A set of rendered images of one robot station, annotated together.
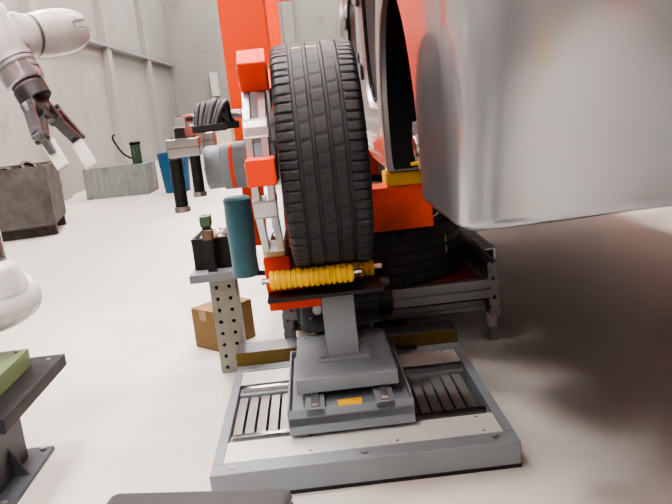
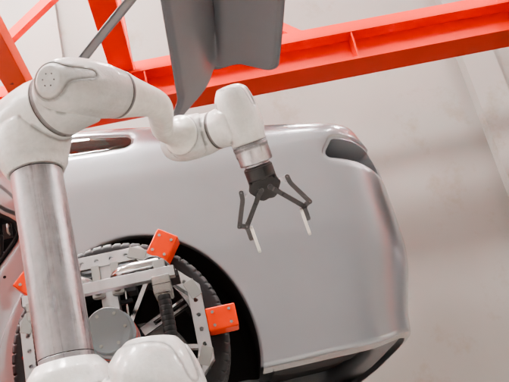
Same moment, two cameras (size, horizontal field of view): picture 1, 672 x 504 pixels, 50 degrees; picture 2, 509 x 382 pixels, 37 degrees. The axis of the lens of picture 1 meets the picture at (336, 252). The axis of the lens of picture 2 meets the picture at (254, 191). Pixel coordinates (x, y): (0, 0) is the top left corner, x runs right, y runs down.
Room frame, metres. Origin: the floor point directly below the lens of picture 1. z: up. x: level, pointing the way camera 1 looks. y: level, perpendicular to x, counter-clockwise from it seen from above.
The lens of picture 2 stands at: (1.84, 2.41, 0.35)
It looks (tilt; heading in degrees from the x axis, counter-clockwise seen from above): 21 degrees up; 266
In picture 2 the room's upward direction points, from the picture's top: 14 degrees counter-clockwise
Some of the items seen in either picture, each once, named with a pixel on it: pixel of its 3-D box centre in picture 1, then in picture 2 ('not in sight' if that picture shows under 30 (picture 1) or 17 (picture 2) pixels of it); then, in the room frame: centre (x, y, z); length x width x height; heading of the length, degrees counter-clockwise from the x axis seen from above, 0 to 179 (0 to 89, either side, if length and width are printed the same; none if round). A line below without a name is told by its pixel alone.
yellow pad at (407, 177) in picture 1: (402, 176); not in sight; (2.65, -0.28, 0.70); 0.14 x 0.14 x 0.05; 1
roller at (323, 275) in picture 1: (311, 276); not in sight; (2.04, 0.08, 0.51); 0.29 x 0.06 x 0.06; 91
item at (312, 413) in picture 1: (346, 382); not in sight; (2.13, 0.01, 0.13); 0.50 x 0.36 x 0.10; 1
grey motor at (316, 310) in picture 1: (356, 314); not in sight; (2.45, -0.05, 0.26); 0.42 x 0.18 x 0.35; 91
